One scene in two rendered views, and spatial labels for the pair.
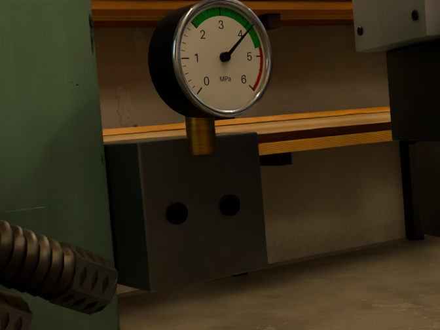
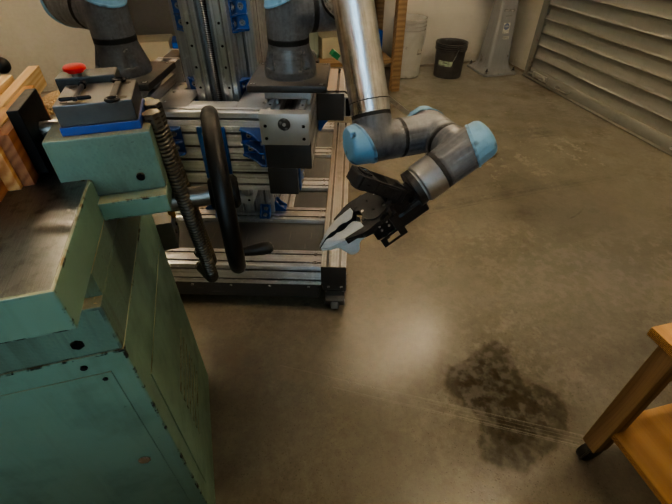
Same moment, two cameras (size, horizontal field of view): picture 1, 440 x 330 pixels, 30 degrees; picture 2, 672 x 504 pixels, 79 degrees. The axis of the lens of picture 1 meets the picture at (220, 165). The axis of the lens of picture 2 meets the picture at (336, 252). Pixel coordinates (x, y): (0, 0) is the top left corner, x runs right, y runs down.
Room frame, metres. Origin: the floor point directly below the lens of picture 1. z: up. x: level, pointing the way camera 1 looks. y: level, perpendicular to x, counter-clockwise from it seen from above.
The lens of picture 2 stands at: (-0.20, 0.67, 1.19)
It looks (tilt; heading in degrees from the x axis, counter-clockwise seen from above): 40 degrees down; 289
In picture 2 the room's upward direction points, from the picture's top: straight up
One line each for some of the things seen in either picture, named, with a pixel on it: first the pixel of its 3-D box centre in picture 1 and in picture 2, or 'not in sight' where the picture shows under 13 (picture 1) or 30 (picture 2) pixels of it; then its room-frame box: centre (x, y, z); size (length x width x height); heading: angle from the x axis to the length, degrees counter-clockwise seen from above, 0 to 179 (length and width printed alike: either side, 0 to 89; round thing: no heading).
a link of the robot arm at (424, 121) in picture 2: not in sight; (424, 133); (-0.12, -0.12, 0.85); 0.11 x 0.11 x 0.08; 39
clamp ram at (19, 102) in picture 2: not in sight; (59, 128); (0.36, 0.26, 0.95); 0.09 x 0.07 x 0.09; 125
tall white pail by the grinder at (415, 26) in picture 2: not in sight; (407, 46); (0.47, -3.33, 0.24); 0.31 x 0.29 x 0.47; 31
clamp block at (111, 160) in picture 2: not in sight; (114, 145); (0.31, 0.22, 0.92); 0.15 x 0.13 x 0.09; 125
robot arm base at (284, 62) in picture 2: not in sight; (289, 55); (0.33, -0.49, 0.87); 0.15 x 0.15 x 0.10
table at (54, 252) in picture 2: not in sight; (65, 179); (0.38, 0.27, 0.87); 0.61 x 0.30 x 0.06; 125
